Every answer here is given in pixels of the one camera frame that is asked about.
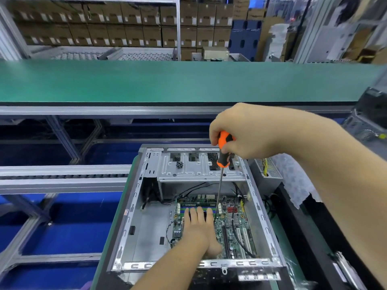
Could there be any aluminium roller conveyor rail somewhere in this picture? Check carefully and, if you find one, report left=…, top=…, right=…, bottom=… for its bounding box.
left=0, top=165, right=133, bottom=195

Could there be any person's right hand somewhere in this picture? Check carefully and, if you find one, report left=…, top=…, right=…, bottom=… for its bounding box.
left=208, top=102, right=315, bottom=161

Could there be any grey computer tower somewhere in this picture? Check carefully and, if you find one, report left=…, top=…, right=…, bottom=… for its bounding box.
left=341, top=87, right=387, bottom=143

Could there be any person's left hand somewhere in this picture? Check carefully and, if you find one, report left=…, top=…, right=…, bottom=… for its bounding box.
left=182, top=206, right=224, bottom=259

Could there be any green motherboard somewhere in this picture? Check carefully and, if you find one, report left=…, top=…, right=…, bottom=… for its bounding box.
left=168, top=193, right=260, bottom=261

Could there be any person's left forearm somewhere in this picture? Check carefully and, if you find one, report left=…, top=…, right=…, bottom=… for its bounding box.
left=130, top=234, right=210, bottom=290

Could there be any black and silver computer case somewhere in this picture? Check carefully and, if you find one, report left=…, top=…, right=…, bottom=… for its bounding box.
left=108, top=144, right=287, bottom=285

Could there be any green RAM stick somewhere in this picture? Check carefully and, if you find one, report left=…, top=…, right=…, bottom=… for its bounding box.
left=175, top=199, right=220, bottom=210

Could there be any grey power supply unit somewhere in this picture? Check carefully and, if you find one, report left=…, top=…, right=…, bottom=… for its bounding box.
left=249, top=156, right=285, bottom=192

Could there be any stack of cardboard boxes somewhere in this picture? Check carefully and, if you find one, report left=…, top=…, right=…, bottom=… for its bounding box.
left=6, top=0, right=267, bottom=58

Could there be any person's right forearm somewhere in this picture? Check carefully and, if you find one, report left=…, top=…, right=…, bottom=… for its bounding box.
left=296, top=114, right=387, bottom=288

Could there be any green conveyor belt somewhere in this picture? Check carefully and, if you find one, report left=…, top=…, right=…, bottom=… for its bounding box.
left=0, top=60, right=385, bottom=106

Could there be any white bubble wrap bag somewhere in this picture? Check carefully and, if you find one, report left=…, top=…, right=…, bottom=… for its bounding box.
left=273, top=154, right=325, bottom=209

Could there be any orange handled screwdriver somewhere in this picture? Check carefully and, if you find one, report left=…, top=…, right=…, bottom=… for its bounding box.
left=215, top=131, right=236, bottom=220

